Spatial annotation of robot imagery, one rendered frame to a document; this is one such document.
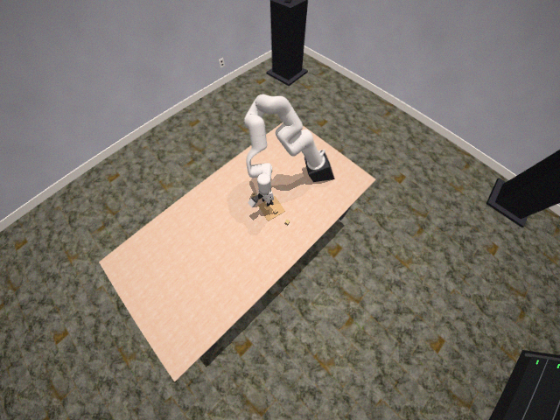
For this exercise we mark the tan flat mat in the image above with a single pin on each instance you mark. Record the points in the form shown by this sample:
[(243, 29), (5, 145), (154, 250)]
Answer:
[(268, 210)]

